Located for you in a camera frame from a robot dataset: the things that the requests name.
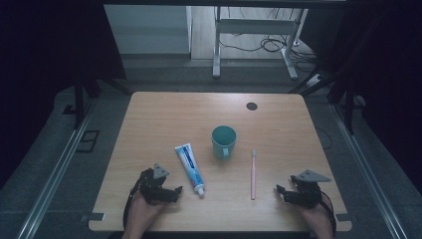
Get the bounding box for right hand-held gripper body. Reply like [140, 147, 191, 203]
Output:
[286, 169, 332, 210]

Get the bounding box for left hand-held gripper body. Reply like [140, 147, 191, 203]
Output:
[137, 162, 171, 205]

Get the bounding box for white and blue toothpaste tube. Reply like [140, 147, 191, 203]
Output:
[174, 142, 206, 198]

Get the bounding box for pink toothbrush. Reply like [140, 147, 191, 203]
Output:
[250, 148, 258, 201]

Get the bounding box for teal cup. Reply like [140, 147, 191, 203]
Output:
[211, 124, 238, 161]

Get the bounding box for person's right hand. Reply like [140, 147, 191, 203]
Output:
[298, 193, 334, 233]

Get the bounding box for person's left hand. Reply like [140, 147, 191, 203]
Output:
[122, 191, 167, 233]

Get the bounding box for black metal stand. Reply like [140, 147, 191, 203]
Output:
[288, 64, 356, 135]
[73, 69, 134, 130]

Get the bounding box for white power strip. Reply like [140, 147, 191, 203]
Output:
[306, 74, 323, 89]

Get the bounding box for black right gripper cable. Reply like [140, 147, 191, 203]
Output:
[319, 190, 337, 237]

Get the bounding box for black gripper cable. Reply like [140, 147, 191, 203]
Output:
[122, 178, 142, 230]
[319, 190, 337, 237]

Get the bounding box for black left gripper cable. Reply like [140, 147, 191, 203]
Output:
[122, 178, 142, 230]

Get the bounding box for metal floor rail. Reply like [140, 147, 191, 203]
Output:
[329, 103, 408, 239]
[15, 99, 98, 239]

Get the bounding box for black floor cables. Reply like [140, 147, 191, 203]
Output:
[218, 35, 320, 73]

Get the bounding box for white desk frame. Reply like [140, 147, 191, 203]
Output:
[212, 6, 310, 81]

